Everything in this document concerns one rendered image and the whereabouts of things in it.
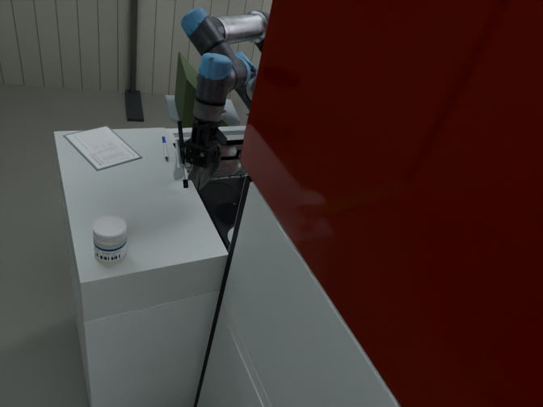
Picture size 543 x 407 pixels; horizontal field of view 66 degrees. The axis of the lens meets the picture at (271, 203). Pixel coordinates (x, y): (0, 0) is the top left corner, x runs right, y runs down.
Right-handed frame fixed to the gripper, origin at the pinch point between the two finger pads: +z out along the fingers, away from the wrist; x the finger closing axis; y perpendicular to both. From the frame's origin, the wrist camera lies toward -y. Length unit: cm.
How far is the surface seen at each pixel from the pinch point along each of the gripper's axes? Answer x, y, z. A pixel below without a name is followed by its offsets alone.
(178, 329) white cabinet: 6.3, 17.4, 37.7
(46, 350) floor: -56, -4, 100
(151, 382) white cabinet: 0, 18, 64
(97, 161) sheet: -32.6, -0.9, 3.9
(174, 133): -22.1, -30.3, 0.6
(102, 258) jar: -9.1, 32.2, 8.1
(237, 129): -4.4, -46.8, -1.5
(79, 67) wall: -182, -202, 44
